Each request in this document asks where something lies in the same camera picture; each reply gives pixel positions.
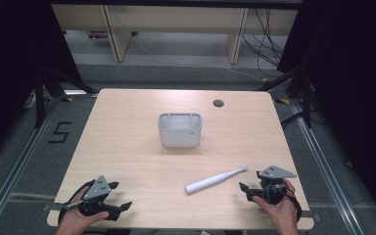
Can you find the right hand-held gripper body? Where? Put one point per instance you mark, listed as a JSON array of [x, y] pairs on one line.
[[273, 182]]

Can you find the white electric toothbrush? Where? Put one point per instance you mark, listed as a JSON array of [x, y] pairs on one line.
[[213, 180]]

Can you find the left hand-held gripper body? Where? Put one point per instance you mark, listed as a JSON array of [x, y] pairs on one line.
[[97, 190]]

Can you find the grey plastic holder box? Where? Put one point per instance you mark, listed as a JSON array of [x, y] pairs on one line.
[[180, 130]]

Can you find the person's left hand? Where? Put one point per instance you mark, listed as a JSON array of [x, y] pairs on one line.
[[75, 219]]

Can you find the person's right hand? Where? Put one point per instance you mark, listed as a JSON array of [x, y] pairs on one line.
[[282, 213]]

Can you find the aluminium floor rail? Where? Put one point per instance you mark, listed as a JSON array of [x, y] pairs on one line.
[[326, 169], [16, 163]]

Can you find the light wooden shelf unit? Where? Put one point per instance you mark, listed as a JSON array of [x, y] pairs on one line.
[[176, 18]]

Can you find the black curtain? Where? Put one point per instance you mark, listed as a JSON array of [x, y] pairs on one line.
[[9, 65], [355, 81]]

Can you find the black metal stand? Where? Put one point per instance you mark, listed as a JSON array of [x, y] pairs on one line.
[[39, 98], [306, 98]]

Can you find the yellow black floor tape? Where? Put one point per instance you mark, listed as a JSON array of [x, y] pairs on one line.
[[282, 101], [67, 99]]

